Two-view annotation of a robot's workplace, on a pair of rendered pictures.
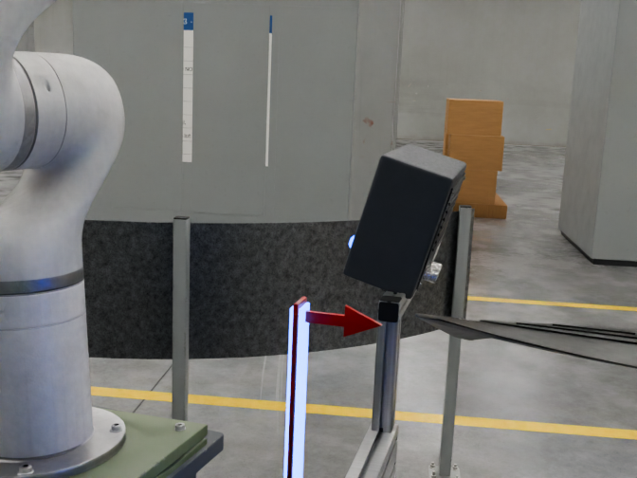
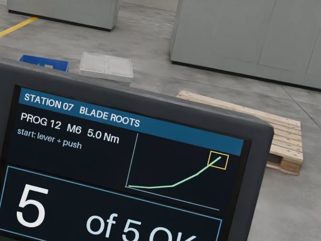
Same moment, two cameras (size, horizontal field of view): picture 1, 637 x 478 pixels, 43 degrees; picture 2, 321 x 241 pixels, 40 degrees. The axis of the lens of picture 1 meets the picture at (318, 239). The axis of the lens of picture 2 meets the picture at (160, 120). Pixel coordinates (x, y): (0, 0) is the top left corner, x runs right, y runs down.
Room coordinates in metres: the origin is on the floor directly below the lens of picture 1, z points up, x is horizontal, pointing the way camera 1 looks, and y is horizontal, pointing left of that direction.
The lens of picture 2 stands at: (1.27, 0.18, 1.35)
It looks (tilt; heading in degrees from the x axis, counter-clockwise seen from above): 20 degrees down; 261
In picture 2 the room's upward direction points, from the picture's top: 12 degrees clockwise
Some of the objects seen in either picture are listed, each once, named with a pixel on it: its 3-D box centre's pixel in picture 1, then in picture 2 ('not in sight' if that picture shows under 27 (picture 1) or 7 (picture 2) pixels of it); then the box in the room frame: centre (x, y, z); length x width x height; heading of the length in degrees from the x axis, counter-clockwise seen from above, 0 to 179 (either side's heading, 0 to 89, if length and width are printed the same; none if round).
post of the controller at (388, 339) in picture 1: (387, 364); not in sight; (1.10, -0.11, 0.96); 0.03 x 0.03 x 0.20; 76
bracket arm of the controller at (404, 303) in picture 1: (401, 291); not in sight; (1.20, -0.13, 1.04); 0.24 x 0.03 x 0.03; 166
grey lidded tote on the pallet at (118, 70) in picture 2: not in sight; (103, 82); (1.22, -3.32, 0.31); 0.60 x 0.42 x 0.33; 92
